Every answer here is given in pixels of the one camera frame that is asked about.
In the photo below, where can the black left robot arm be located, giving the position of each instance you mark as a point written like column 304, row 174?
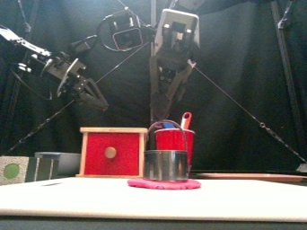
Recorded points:
column 17, row 40

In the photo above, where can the red drawer with round knob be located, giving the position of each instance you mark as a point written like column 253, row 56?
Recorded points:
column 113, row 152

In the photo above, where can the wooden drawer box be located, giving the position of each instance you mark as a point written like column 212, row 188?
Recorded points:
column 82, row 152

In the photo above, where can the round metal dough cutter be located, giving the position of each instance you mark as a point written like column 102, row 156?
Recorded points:
column 166, row 164

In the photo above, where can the flat pink dough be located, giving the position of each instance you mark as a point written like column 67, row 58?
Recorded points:
column 164, row 184

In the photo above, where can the blue utensil tip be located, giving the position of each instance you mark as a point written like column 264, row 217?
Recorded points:
column 168, row 125

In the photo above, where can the red cup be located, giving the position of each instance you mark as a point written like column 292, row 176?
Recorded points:
column 170, row 139

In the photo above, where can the block with green circle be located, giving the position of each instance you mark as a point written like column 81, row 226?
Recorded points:
column 17, row 170

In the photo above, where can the white cutting board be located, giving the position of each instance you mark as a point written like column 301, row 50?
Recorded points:
column 151, row 203

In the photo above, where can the flat wooden tray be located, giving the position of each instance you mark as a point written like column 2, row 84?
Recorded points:
column 256, row 177

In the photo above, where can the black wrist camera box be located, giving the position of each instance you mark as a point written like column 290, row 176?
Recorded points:
column 85, row 45
column 126, row 34

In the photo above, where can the dark slanted frame post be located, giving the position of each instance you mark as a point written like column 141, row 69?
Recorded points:
column 286, row 68

